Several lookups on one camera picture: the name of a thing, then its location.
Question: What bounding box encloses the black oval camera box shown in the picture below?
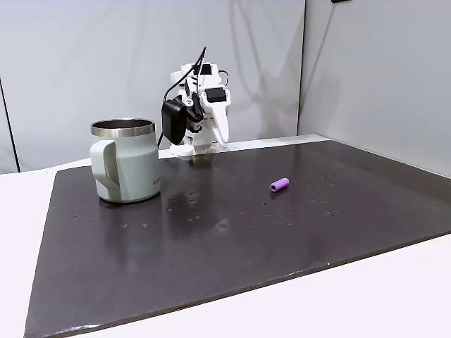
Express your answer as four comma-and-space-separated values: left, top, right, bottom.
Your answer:
161, 99, 188, 146

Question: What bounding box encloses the purple pen grip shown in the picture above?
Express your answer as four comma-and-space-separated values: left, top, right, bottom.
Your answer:
269, 177, 290, 194

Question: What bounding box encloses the black table mat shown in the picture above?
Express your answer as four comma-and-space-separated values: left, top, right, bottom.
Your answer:
23, 135, 451, 338

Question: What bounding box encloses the black camera cable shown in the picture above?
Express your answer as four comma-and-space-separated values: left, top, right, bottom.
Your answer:
156, 46, 208, 148

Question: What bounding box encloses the pale green steel-rimmed mug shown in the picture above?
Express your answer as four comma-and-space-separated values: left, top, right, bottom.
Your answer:
89, 118, 163, 204

